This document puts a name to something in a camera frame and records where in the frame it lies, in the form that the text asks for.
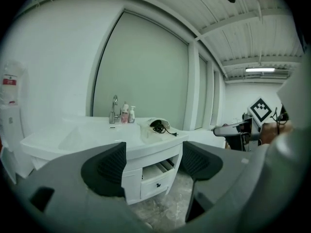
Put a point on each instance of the white vanity sink cabinet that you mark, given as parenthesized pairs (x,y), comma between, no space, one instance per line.
(97,135)

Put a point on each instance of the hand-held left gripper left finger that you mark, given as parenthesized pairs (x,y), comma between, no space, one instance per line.
(104,171)

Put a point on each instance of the grey glass wall panel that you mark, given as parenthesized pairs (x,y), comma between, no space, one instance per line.
(145,69)

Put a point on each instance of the white side cabinet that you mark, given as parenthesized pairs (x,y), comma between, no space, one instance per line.
(11,130)

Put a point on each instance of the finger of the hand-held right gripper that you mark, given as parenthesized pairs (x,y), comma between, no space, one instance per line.
(226,130)

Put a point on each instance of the chrome faucet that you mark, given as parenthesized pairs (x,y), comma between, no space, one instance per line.
(114,110)

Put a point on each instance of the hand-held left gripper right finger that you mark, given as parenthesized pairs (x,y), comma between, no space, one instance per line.
(201,161)

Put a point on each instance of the person's right forearm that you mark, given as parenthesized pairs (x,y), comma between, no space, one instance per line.
(274,132)

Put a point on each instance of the pink bottle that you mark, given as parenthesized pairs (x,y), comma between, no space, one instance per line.
(125,114)

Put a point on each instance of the black hair dryer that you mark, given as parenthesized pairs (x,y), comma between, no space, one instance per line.
(159,127)

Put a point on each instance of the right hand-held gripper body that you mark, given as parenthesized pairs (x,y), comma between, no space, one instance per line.
(260,110)

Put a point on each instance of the ceiling tube light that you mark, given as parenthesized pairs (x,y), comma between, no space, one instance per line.
(260,69)

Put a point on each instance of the white vanity drawer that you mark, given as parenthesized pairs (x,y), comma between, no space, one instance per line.
(155,183)

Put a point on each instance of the white pump bottle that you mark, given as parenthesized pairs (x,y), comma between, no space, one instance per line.
(131,115)

